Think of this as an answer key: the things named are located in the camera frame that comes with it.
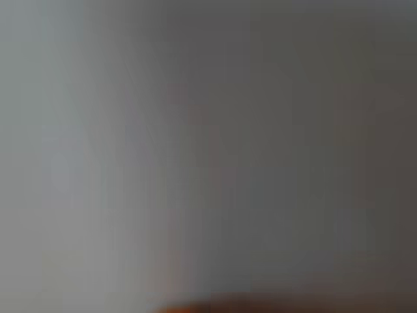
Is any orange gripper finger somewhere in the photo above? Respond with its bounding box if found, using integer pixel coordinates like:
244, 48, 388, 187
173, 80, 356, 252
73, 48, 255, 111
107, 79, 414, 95
151, 291, 362, 313

